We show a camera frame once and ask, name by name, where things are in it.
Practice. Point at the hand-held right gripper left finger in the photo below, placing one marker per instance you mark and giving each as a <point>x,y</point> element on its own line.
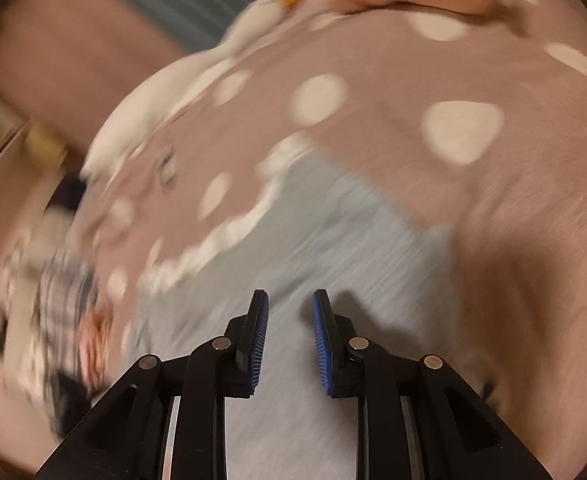
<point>258,340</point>

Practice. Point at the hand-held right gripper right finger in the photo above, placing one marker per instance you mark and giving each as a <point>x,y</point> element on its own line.
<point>321,340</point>

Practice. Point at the grey sweatshirt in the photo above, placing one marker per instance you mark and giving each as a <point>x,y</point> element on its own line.
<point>323,240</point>

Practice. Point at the orange folded clothes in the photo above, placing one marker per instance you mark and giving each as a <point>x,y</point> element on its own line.
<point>96,340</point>

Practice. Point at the pink polka dot blanket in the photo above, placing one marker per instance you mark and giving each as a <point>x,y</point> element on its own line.
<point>373,160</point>

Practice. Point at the plaid cloth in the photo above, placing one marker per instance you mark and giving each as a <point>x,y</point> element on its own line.
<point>63,285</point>

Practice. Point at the white goose plush toy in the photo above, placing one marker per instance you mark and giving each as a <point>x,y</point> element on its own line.
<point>138,115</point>

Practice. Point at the straw tassel decoration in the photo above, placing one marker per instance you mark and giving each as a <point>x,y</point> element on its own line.
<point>46,145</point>

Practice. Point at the pink curtain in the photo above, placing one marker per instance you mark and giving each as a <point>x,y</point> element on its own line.
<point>48,60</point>

